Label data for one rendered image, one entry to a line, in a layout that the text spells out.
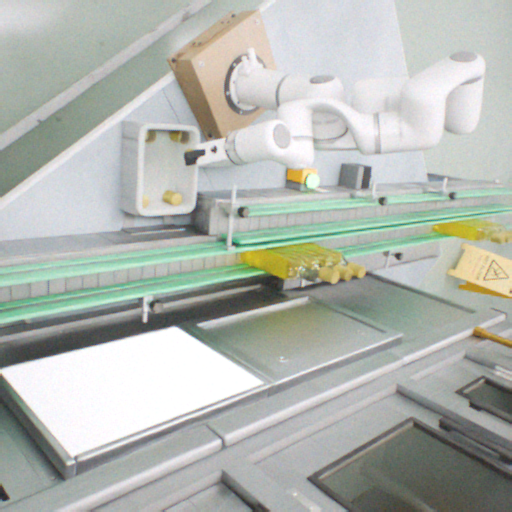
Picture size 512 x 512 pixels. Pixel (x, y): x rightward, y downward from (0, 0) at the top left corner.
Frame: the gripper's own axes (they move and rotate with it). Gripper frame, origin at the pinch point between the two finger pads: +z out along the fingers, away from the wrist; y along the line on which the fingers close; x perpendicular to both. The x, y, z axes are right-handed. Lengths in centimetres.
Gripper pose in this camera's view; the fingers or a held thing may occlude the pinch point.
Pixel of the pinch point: (197, 158)
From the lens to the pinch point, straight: 131.8
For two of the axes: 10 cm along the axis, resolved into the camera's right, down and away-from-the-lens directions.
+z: -6.7, 0.1, 7.4
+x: -1.1, -9.9, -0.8
